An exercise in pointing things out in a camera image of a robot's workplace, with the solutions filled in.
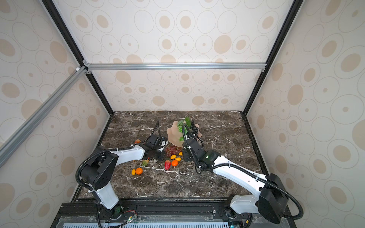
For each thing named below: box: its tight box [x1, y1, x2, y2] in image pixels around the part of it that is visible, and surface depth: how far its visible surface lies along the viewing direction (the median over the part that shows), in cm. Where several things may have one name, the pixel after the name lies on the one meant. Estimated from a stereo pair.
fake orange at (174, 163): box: [171, 159, 179, 167], surface depth 91 cm
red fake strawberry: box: [164, 159, 172, 171], surface depth 91 cm
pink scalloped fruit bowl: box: [166, 121, 202, 148], surface depth 105 cm
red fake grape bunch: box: [165, 145, 183, 158], surface depth 96 cm
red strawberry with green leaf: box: [141, 159, 150, 167], surface depth 91 cm
